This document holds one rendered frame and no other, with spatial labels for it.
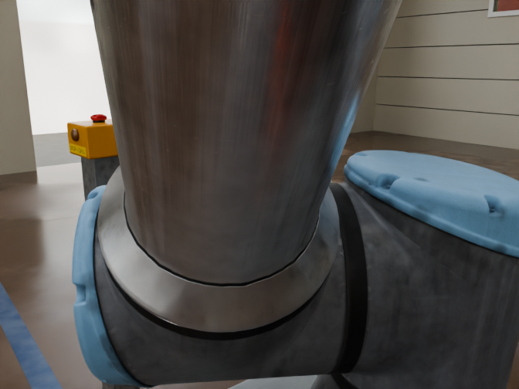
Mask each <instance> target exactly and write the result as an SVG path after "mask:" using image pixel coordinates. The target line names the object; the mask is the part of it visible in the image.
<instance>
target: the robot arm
mask: <svg viewBox="0 0 519 389"><path fill-rule="evenodd" d="M401 4H402V0H90V7H91V11H92V15H93V23H94V28H95V32H96V36H97V44H98V49H99V53H100V61H101V65H102V70H103V77H104V82H105V86H106V91H107V99H108V103H109V108H110V115H111V120H112V124H113V129H114V136H115V141H116V145H117V152H118V157H119V162H120V166H119V167H118V168H117V169H116V171H115V172H114V173H113V175H112V176H111V178H110V180H109V181H108V183H107V185H102V186H99V187H97V188H95V189H93V190H92V191H91V192H90V193H89V194H88V196H87V201H85V202H84V203H83V205H82V208H81V210H80V214H79V217H78V221H77V224H76V232H75V237H74V244H73V264H72V283H73V284H75V285H76V302H75V303H74V304H73V312H74V318H75V324H76V332H77V336H78V341H79V344H80V349H81V351H82V354H83V358H84V360H85V362H86V365H87V366H88V367H89V369H90V371H91V373H92V374H93V375H94V376H95V377H97V378H98V379H99V380H100V381H102V382H104V383H107V384H122V385H135V386H137V387H155V386H158V385H163V384H187V383H199V382H211V381H235V380H247V379H260V378H271V377H296V376H307V375H317V378H316V380H315V381H314V383H313V385H312V386H311V388H310V389H507V385H508V381H509V377H510V374H511V368H512V364H513V360H514V355H515V350H516V347H517V341H518V337H519V181H517V180H515V179H513V178H510V177H508V176H507V175H504V174H501V173H498V172H496V171H492V170H490V169H487V168H484V167H480V166H476V165H474V164H468V163H465V162H462V161H456V160H453V159H449V158H444V157H437V156H432V155H428V154H418V153H408V152H404V151H361V152H358V153H356V154H354V155H353V156H350V157H349V158H348V162H347V164H346V165H345V166H344V182H343V183H332V180H331V179H332V177H333V174H334V171H335V169H336V167H337V165H338V162H339V159H340V157H341V153H342V151H343V149H344V146H345V144H346V141H347V139H348V136H349V133H350V132H351V128H352V126H353V124H354V121H355V118H356V116H357V114H358V111H359V109H360V106H361V103H362V101H363V99H364V97H365V94H366V91H367V89H368V86H369V83H370V81H371V78H372V76H373V73H374V71H375V68H376V66H377V64H378V61H379V58H380V56H381V54H382V50H383V49H384V46H385V43H386V41H387V38H388V35H389V33H390V31H391V29H392V26H393V23H394V21H395V18H396V16H397V14H398V11H399V8H400V5H401Z"/></svg>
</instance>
